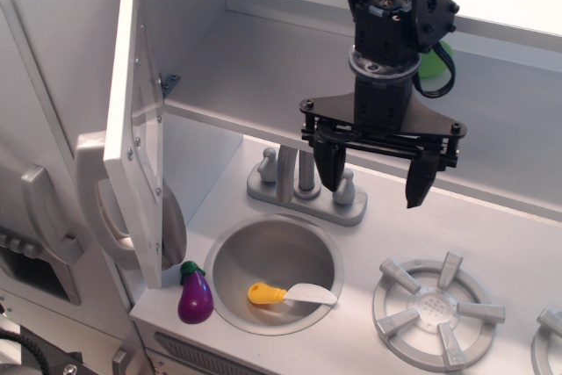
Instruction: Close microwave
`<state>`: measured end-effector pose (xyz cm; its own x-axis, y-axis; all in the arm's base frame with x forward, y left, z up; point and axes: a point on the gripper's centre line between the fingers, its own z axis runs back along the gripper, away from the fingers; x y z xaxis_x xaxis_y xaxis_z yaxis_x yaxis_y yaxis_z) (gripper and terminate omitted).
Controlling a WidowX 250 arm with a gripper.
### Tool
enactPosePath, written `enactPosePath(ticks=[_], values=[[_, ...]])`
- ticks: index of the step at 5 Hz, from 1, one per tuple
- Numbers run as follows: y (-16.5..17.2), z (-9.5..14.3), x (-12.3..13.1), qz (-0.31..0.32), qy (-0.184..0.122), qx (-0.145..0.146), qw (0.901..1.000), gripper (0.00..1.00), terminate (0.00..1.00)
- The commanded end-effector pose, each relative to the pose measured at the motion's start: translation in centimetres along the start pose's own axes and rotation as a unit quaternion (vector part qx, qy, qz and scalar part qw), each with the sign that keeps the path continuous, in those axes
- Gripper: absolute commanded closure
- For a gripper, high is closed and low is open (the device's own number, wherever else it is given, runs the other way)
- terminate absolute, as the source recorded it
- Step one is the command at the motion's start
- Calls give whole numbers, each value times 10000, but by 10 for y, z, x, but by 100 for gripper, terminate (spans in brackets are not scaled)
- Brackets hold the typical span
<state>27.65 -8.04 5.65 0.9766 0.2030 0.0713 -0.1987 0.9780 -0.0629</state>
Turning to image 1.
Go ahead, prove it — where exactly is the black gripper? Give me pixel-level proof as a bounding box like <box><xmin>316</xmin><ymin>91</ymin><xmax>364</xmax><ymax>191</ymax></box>
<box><xmin>299</xmin><ymin>76</ymin><xmax>467</xmax><ymax>208</ymax></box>

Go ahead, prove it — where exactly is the white toy microwave door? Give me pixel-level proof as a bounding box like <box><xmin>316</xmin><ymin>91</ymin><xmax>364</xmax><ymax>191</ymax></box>
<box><xmin>75</xmin><ymin>0</ymin><xmax>164</xmax><ymax>288</ymax></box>

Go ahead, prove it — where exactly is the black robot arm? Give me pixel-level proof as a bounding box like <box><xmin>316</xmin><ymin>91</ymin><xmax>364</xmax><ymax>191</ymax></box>
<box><xmin>300</xmin><ymin>0</ymin><xmax>466</xmax><ymax>208</ymax></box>

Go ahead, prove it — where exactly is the grey toy faucet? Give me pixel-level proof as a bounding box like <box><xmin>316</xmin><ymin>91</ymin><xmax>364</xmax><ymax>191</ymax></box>
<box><xmin>247</xmin><ymin>146</ymin><xmax>368</xmax><ymax>227</ymax></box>

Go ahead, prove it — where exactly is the green toy pear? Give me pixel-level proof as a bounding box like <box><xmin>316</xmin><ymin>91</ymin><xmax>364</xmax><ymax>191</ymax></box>
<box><xmin>418</xmin><ymin>50</ymin><xmax>450</xmax><ymax>79</ymax></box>

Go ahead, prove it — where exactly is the round metal sink bowl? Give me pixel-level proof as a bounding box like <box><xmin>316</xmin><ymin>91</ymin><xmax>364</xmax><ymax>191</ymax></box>
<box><xmin>205</xmin><ymin>214</ymin><xmax>344</xmax><ymax>335</ymax></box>

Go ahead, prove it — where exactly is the grey toy stove burner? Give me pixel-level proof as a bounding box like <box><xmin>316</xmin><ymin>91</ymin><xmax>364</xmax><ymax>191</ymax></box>
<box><xmin>372</xmin><ymin>252</ymin><xmax>506</xmax><ymax>372</ymax></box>

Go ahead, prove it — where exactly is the purple toy eggplant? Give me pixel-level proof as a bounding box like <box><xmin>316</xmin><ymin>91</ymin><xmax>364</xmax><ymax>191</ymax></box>
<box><xmin>177</xmin><ymin>261</ymin><xmax>214</xmax><ymax>324</ymax></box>

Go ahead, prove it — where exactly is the grey ice dispenser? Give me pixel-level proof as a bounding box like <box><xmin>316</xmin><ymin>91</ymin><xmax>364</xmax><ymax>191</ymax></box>
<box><xmin>1</xmin><ymin>227</ymin><xmax>81</xmax><ymax>306</ymax></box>

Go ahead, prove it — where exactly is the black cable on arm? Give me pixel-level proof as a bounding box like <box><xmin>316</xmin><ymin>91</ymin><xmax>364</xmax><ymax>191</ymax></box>
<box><xmin>412</xmin><ymin>40</ymin><xmax>458</xmax><ymax>99</ymax></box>

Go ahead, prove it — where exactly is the yellow handled toy knife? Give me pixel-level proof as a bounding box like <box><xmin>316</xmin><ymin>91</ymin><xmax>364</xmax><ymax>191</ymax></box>
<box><xmin>247</xmin><ymin>283</ymin><xmax>337</xmax><ymax>306</ymax></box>

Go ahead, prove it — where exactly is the grey toy wall phone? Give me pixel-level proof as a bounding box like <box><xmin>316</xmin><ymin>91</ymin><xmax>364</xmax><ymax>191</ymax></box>
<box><xmin>162</xmin><ymin>184</ymin><xmax>187</xmax><ymax>270</ymax></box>

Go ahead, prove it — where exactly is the grey fridge door handle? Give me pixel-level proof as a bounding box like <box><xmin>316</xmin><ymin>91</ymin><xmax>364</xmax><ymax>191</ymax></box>
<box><xmin>20</xmin><ymin>164</ymin><xmax>83</xmax><ymax>265</ymax></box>

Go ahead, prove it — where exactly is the grey oven door handle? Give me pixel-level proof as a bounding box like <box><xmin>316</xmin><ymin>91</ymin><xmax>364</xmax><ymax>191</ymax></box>
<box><xmin>112</xmin><ymin>349</ymin><xmax>131</xmax><ymax>375</ymax></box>

